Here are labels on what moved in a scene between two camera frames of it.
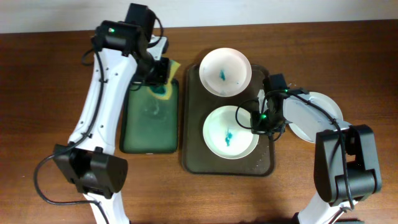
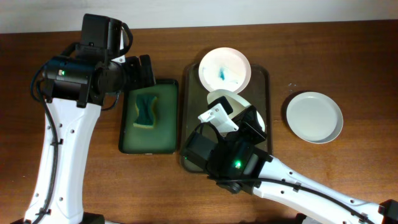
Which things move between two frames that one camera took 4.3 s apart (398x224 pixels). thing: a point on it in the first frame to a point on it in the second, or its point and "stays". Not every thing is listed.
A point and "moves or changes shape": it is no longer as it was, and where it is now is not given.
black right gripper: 259,129 to 249,123
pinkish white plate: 225,72 stays
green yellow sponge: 163,91 to 145,104
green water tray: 149,125 stays
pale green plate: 227,132 moves or changes shape
